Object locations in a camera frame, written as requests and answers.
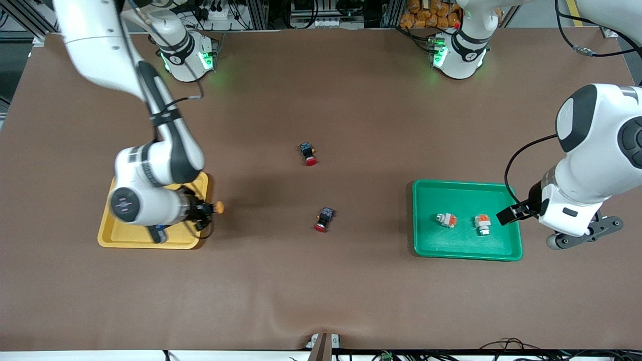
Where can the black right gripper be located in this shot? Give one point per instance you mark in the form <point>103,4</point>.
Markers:
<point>193,208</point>

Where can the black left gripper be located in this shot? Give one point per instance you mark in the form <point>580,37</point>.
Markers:
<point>532,196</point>

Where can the yellow push button switch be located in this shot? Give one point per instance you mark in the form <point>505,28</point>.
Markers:
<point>218,207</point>

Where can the grey orange switch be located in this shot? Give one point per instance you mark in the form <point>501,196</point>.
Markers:
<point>482,223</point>
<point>446,219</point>

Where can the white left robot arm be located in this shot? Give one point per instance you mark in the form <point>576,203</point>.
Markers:
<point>602,150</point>

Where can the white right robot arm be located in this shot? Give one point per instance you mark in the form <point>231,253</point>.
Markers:
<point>90,40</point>

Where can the green plastic tray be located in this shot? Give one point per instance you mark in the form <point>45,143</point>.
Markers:
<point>466,245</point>

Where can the yellow plastic tray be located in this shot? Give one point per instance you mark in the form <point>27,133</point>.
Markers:
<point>120,238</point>

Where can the brown table mat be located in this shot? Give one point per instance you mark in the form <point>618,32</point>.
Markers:
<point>321,291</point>

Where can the metal mat clamp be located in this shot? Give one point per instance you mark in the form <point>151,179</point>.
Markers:
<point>323,348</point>

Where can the green terminal connector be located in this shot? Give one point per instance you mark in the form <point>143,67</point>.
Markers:
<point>386,356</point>

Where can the white power strip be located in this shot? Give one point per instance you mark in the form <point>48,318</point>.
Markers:
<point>218,12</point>

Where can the orange packets pile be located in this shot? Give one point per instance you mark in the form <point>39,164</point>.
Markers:
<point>421,12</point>

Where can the white box device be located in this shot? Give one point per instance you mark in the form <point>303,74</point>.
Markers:
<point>326,21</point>

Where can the red push button switch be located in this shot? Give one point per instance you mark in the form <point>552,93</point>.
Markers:
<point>327,215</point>
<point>307,149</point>

